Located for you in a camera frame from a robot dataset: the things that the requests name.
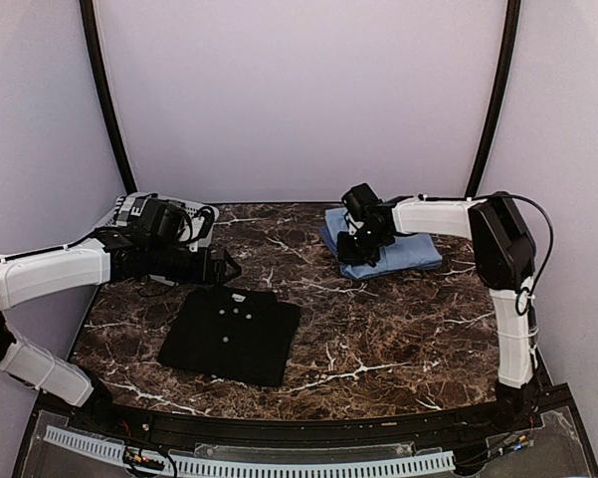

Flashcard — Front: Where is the light blue shirt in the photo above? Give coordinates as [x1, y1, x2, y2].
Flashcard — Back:
[323, 208, 443, 280]

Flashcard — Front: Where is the white slotted cable duct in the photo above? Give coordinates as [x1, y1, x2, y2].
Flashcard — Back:
[43, 425, 455, 477]

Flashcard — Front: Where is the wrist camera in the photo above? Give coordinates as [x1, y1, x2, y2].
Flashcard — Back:
[130, 198, 215, 249]
[341, 182, 384, 225]

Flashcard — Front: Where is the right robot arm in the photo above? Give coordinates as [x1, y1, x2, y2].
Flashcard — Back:
[336, 183, 544, 432]

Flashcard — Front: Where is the left black frame post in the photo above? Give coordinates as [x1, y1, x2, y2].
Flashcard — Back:
[78, 0, 138, 194]

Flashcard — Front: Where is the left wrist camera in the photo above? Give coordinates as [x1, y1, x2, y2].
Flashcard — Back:
[130, 198, 215, 249]

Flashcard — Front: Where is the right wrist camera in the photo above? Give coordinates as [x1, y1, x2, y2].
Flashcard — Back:
[341, 182, 384, 225]

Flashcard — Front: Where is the grey plastic basket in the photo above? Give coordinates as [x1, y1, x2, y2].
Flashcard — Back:
[92, 192, 221, 288]

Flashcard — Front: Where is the black front rail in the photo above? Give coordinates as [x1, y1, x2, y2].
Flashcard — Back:
[69, 392, 533, 452]

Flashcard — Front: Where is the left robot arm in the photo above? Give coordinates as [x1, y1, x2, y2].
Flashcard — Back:
[0, 228, 242, 434]

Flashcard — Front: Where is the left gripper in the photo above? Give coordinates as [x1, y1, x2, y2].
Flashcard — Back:
[148, 241, 241, 285]

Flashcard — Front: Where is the black long sleeve shirt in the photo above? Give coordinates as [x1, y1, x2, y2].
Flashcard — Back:
[157, 286, 301, 387]

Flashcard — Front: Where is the black white checkered shirt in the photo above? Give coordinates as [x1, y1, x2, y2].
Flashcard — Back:
[110, 193, 153, 227]

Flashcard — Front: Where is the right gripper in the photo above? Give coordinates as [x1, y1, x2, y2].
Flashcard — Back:
[336, 225, 387, 265]

